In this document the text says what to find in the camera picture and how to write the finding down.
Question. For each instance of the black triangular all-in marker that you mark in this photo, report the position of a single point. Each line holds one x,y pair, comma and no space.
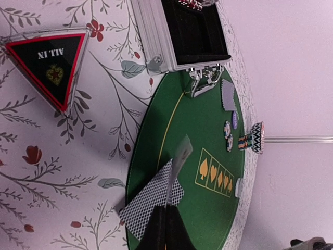
51,61

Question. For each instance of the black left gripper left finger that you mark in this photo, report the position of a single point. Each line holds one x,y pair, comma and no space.
154,235

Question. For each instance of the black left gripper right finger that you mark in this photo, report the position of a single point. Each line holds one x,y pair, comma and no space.
176,235

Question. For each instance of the red patterned small bowl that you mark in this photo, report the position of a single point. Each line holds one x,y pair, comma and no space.
257,132

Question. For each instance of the blue peach 10 chip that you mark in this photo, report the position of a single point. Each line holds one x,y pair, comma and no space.
229,143
227,129

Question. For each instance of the blue green chip stack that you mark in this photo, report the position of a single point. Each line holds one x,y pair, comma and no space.
245,142

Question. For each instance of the round green poker mat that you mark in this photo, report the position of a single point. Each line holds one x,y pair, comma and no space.
208,177

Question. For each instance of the purple small blind button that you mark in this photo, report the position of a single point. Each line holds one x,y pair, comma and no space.
235,120

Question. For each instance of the aluminium poker chip case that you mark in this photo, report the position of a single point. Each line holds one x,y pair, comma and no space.
176,38

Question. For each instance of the red black chip row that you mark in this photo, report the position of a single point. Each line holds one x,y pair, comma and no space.
191,4

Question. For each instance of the green white dealer button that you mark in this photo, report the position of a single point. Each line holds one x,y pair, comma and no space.
239,187

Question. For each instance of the right aluminium frame post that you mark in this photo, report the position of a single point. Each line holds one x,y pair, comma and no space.
298,139

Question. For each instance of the blue checkered playing card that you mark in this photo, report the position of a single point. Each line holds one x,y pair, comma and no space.
136,213

